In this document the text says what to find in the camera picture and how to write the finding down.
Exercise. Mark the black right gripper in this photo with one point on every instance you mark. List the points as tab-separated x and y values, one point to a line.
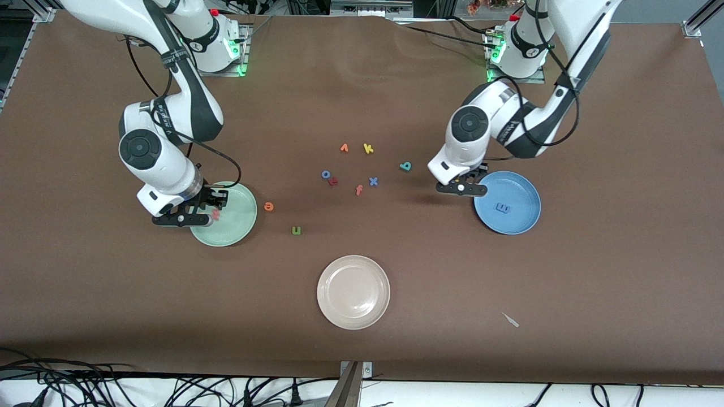
207	195

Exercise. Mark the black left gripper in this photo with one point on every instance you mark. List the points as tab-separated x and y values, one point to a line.
482	169

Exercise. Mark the blue foam letter m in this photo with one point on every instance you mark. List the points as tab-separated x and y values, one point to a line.
502	208

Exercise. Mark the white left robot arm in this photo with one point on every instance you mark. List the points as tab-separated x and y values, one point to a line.
577	22

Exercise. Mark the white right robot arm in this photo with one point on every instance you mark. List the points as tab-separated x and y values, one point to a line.
158	158

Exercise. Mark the pale green plate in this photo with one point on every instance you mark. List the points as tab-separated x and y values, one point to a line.
235	217

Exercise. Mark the blue plate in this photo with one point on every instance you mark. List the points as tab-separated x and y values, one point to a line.
512	217

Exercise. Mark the brown table cover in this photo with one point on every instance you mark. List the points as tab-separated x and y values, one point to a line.
362	90

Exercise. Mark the small white tape scrap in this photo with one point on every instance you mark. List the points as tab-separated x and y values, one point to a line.
512	321

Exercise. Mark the beige plate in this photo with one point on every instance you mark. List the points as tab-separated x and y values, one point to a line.
353	292

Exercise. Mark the orange flower decoration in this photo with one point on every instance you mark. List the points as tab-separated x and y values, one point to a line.
474	7

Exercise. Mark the black power plug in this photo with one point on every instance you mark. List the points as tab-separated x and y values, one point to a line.
294	394
247	397

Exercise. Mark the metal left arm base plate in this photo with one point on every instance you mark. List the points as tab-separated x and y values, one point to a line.
515	80

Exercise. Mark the grey metal rail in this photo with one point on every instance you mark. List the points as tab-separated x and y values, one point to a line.
370	7

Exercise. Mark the small metal bracket plate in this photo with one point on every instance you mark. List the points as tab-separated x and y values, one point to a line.
367	369

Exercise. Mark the grey camera post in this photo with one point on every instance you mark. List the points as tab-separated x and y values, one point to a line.
346	390

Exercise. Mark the aluminium frame rail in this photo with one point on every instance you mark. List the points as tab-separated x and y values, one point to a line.
691	28
45	15

